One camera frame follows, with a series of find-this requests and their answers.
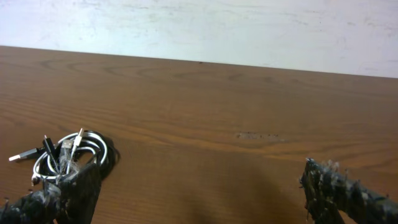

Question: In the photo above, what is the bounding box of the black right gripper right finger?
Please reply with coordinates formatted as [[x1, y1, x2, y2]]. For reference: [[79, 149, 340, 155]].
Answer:
[[300, 158, 397, 224]]

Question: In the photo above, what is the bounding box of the white USB cable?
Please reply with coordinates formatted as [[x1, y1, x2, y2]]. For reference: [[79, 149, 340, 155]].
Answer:
[[31, 128, 108, 187]]

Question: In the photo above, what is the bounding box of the black USB cable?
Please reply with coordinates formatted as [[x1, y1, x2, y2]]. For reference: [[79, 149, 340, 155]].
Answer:
[[8, 129, 121, 181]]

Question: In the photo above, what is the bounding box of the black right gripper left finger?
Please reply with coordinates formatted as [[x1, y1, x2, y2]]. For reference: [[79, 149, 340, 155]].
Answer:
[[1, 164, 101, 224]]

